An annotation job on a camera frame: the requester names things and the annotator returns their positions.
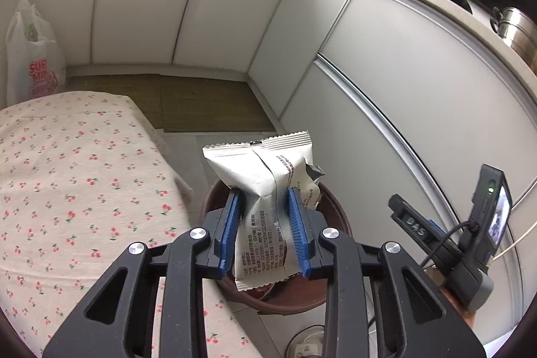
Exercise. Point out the white snack packet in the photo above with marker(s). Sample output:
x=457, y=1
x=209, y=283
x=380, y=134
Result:
x=265, y=171

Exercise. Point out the cherry print tablecloth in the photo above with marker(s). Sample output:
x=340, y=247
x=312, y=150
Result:
x=83, y=175

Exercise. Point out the brown trash bin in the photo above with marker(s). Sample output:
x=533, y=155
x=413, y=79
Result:
x=260, y=275

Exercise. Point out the white kitchen cabinets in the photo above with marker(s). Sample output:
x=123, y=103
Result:
x=400, y=96

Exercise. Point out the white plastic shopping bag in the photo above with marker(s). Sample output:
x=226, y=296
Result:
x=36, y=66

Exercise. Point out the steel pot on counter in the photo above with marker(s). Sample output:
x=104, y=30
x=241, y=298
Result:
x=518, y=31

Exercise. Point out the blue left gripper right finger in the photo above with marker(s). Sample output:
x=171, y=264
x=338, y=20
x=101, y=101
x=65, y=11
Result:
x=300, y=230

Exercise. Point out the white power strip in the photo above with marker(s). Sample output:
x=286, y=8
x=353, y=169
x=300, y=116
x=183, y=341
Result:
x=308, y=343

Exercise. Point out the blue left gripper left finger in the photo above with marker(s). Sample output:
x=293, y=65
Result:
x=227, y=233

